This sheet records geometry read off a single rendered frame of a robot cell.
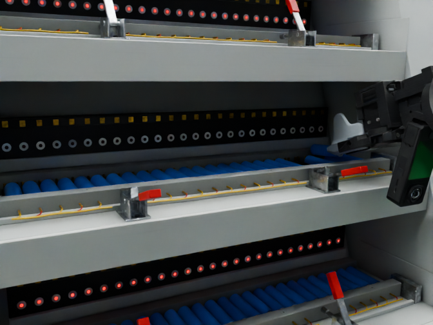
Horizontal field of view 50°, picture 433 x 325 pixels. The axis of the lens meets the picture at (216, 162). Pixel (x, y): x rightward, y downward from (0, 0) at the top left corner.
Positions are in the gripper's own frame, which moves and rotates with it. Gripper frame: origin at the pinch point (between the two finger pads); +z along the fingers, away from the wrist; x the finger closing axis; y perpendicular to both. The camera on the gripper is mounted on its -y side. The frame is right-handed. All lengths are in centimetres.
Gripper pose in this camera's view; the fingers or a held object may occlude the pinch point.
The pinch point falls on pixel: (339, 152)
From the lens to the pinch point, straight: 75.3
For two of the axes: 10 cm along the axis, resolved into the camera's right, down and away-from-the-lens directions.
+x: -8.8, 0.8, -4.6
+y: -1.4, -9.8, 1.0
